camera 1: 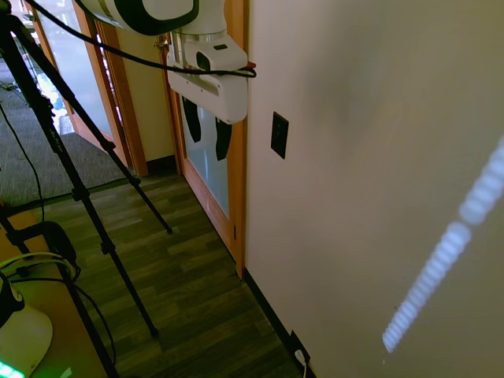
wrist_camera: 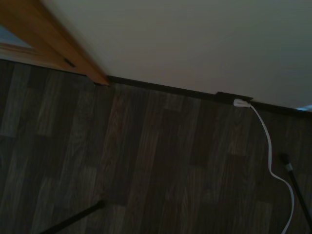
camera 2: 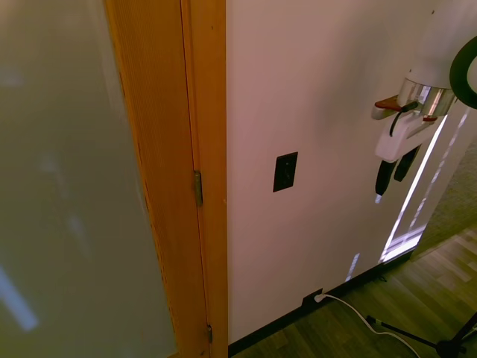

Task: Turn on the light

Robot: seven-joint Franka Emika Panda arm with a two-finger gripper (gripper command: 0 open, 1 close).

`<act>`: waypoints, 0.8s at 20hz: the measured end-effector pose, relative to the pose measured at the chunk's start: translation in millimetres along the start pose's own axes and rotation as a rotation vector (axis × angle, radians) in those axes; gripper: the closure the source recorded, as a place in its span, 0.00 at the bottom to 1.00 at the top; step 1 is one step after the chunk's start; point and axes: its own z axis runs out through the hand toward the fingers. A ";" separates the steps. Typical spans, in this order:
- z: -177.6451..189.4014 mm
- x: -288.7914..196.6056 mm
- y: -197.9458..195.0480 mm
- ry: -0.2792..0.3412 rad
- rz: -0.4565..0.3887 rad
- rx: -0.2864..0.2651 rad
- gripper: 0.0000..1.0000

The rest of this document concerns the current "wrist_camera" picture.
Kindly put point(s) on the dark wall outlet plate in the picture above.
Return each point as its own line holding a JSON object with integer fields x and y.
{"x": 228, "y": 96}

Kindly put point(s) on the white power plug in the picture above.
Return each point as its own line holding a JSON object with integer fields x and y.
{"x": 241, "y": 103}

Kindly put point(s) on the wooden door frame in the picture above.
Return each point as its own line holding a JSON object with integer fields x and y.
{"x": 73, "y": 46}

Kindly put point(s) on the dark baseboard strip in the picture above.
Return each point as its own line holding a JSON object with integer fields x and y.
{"x": 170, "y": 88}

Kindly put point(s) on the wooden door with glass pane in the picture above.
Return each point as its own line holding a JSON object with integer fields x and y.
{"x": 22, "y": 46}

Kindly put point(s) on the black tripod leg with collar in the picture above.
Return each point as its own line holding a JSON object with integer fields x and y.
{"x": 293, "y": 180}

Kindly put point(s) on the plain black tripod leg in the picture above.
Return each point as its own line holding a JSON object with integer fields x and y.
{"x": 73, "y": 218}

